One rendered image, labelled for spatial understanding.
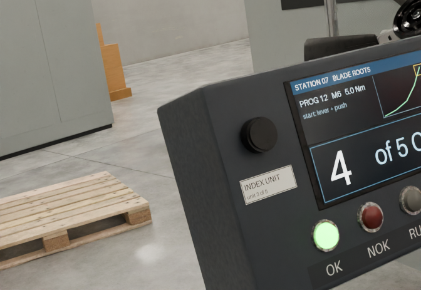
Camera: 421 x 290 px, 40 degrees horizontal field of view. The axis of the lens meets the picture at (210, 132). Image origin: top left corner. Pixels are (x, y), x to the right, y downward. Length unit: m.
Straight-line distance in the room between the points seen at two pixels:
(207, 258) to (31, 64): 6.05
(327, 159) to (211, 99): 0.12
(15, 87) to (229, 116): 6.03
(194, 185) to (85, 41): 6.35
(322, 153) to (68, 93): 6.27
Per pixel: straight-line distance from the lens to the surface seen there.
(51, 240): 3.56
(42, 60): 6.59
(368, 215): 0.51
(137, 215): 3.66
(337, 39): 1.47
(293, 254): 0.47
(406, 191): 0.54
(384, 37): 1.40
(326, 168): 0.49
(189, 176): 0.51
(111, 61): 9.32
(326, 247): 0.48
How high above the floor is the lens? 1.32
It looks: 13 degrees down
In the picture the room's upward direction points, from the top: 9 degrees counter-clockwise
